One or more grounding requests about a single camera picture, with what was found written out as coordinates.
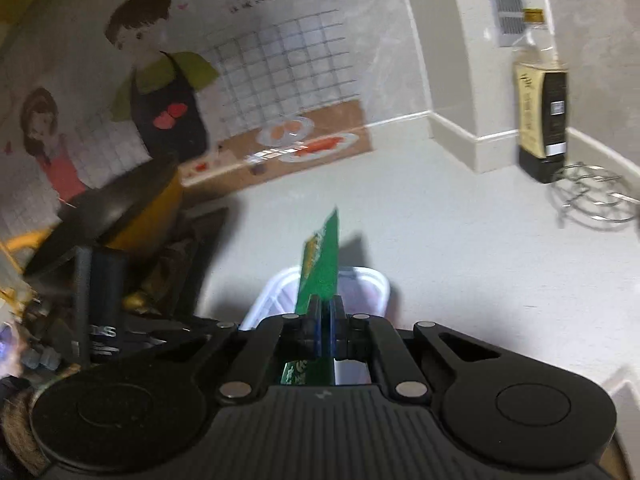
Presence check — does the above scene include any black wok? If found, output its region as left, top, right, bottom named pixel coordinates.
left=22, top=157, right=183, bottom=276

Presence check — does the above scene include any cartoon wall poster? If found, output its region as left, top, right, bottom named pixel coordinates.
left=0, top=0, right=376, bottom=201

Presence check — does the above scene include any dark soy sauce bottle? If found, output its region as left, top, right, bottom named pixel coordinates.
left=510, top=7, right=571, bottom=184

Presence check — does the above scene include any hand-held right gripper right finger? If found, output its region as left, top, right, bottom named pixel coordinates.
left=325, top=295, right=503, bottom=403

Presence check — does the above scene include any metal steaming rack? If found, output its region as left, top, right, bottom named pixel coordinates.
left=550, top=161, right=640, bottom=231

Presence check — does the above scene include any red foil tray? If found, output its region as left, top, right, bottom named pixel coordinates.
left=239, top=266, right=391, bottom=386

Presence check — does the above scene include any white vent grille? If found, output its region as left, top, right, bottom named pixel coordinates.
left=482, top=0, right=526, bottom=48

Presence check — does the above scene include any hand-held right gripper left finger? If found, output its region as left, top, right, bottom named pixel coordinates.
left=125, top=295, right=323, bottom=402

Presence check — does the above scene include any green snack packet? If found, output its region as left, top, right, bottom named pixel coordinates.
left=280, top=206, right=342, bottom=386

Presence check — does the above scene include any black gas stove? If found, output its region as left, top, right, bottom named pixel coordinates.
left=120, top=205, right=231, bottom=318

